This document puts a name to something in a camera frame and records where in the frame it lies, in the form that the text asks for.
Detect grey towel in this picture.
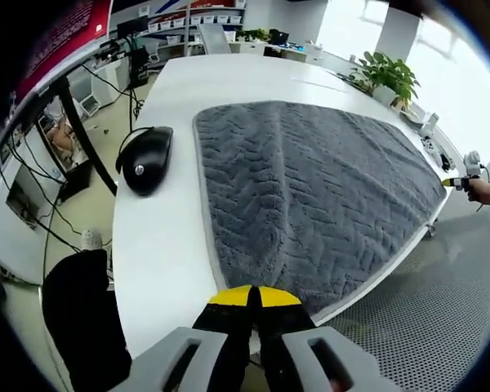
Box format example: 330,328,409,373
191,100,449,316

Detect person's right hand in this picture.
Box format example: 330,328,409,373
466,176,490,203

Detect large bright window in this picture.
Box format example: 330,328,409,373
321,0,390,59
406,18,490,167

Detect large potted green plant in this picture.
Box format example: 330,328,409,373
348,50,422,110

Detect white mesh chair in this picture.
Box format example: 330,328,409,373
321,211,490,392

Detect white shoe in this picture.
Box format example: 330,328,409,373
80,227,105,252

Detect black computer mouse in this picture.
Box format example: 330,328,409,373
115,126,175,198

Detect dark bulky object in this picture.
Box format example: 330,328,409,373
268,28,291,46

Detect small green plants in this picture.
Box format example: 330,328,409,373
235,27,271,42

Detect grey office chair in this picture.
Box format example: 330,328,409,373
197,23,233,56

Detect shelf with white bins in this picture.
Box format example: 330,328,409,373
145,2,247,47

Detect black monitor on stand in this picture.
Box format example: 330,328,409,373
115,15,151,89

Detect white laptop with red screen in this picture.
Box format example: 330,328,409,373
11,0,116,109

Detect black mouse cable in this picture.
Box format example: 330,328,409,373
117,126,155,164

